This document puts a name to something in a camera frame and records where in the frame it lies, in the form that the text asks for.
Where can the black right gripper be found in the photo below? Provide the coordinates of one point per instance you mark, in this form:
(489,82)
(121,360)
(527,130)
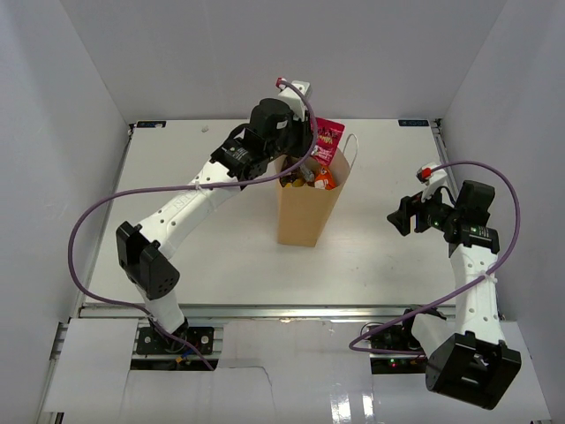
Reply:
(402,217)

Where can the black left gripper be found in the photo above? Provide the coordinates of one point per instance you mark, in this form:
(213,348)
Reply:
(305,133)

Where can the pink candy packet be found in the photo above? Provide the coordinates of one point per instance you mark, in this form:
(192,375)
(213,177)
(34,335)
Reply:
(329,134)

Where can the yellow M&M's packet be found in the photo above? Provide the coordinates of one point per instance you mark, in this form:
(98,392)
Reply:
(293,181)

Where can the orange white snack bag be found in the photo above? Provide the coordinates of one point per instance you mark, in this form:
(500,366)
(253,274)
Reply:
(324,179)

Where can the brown paper bag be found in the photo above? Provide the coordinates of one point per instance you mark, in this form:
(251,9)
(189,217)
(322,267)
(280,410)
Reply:
(304,211)

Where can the silver blue snack packet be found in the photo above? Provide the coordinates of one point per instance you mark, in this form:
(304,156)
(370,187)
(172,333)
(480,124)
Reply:
(307,173)

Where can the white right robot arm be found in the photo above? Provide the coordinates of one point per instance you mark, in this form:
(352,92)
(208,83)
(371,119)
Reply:
(469,361)

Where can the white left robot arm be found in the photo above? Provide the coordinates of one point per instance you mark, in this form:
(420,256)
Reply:
(144,250)

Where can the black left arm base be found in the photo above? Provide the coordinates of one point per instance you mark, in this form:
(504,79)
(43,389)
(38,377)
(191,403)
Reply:
(152,342)

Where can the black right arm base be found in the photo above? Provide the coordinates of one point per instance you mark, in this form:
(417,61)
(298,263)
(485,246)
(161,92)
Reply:
(397,338)

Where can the blue label right corner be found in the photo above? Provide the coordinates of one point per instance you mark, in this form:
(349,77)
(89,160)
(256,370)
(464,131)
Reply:
(413,122)

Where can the blue label corner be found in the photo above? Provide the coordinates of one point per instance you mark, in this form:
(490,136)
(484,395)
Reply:
(150,124)
(413,122)

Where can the blue label left corner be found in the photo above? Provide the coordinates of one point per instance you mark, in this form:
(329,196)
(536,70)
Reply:
(150,124)

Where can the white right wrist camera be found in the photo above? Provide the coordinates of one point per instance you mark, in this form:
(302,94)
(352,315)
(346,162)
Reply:
(431,179)

